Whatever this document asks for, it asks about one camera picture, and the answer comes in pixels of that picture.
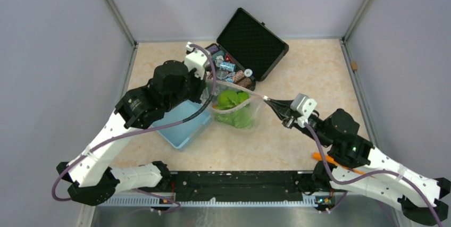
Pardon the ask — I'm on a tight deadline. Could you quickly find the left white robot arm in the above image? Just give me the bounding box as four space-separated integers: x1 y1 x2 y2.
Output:
56 60 210 206

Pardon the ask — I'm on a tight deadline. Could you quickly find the white single poker chip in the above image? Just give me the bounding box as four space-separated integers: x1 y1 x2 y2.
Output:
243 69 253 77

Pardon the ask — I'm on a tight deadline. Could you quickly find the orange marker pen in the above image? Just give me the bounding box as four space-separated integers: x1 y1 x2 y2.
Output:
313 152 367 175

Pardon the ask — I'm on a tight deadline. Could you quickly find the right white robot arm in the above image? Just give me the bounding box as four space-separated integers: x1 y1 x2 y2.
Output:
263 95 450 226

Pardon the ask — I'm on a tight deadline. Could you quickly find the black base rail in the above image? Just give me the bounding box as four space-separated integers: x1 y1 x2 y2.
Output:
147 171 335 202

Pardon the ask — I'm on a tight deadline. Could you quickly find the clear zip top bag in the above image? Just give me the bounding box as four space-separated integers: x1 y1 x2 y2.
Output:
201 79 267 130

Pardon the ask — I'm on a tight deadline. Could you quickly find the black poker chip case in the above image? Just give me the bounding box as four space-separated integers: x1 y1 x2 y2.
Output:
206 7 289 90

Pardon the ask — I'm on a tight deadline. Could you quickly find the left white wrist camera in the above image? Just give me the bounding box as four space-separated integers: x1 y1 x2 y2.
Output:
184 41 211 80

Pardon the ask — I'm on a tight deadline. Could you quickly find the white cable duct strip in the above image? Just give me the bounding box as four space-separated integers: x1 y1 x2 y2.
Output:
100 195 318 208

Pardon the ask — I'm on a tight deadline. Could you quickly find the green napa cabbage toy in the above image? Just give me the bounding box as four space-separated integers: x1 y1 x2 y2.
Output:
213 90 255 129

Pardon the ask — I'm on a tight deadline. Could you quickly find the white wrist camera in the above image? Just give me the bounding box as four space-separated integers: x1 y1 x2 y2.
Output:
290 94 318 128
184 41 211 80

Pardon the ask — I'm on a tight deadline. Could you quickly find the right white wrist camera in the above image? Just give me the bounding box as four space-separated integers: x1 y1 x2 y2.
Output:
290 94 318 128

